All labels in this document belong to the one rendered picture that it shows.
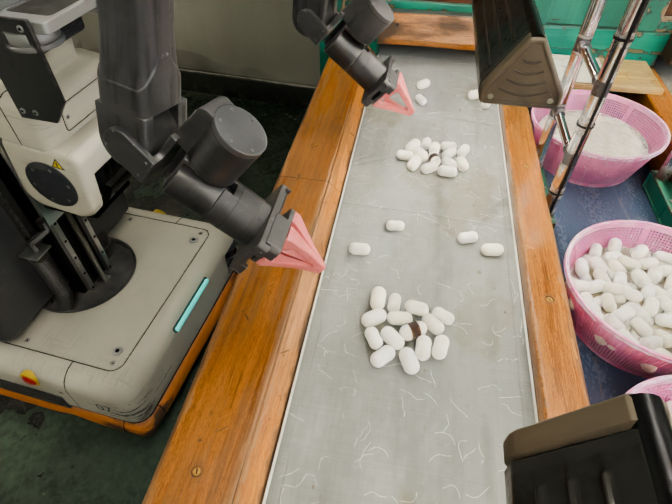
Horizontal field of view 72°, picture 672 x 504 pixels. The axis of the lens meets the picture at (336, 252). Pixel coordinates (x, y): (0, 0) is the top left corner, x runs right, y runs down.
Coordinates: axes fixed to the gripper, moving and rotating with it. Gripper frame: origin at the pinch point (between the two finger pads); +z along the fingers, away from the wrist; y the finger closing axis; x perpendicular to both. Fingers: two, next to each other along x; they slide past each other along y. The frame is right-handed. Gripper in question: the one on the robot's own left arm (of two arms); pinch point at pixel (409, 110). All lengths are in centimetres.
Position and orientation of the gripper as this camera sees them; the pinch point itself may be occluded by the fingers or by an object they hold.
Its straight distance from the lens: 95.3
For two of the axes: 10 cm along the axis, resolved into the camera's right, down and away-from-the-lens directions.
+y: 1.7, -7.2, 6.7
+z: 7.4, 5.4, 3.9
